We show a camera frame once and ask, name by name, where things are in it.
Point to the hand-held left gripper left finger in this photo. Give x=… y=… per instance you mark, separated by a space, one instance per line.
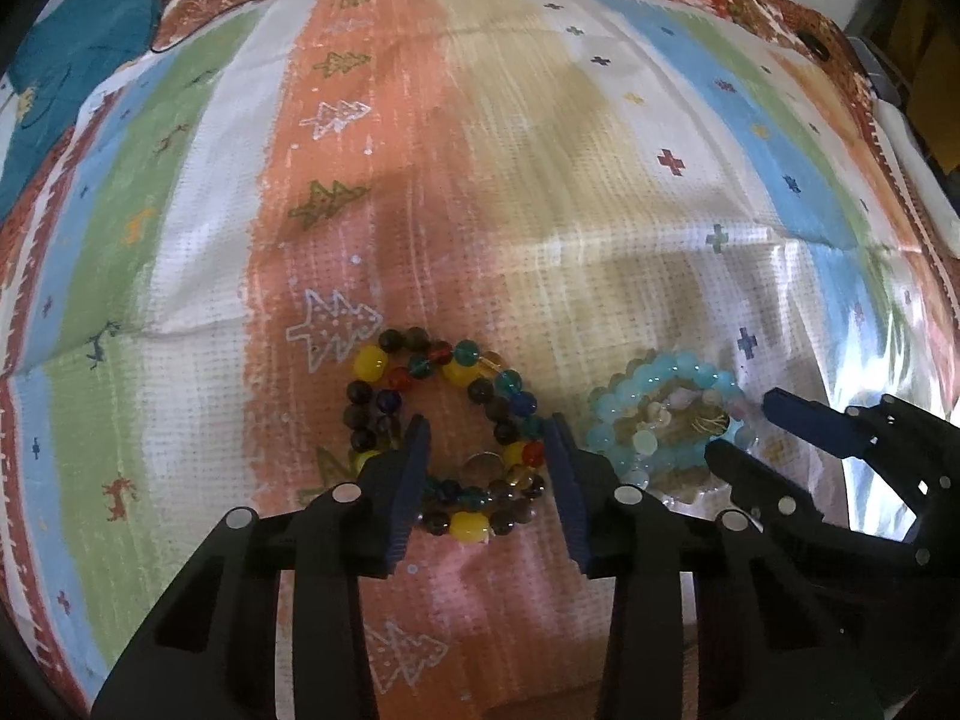
x=409 y=491

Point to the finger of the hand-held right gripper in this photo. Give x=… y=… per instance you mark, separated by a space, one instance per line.
x=750 y=476
x=806 y=414

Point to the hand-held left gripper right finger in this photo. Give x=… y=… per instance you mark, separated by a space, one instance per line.
x=568 y=495

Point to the striped printed cloth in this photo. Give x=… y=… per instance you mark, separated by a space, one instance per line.
x=465 y=187

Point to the teal cloth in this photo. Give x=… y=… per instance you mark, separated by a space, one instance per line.
x=82 y=37

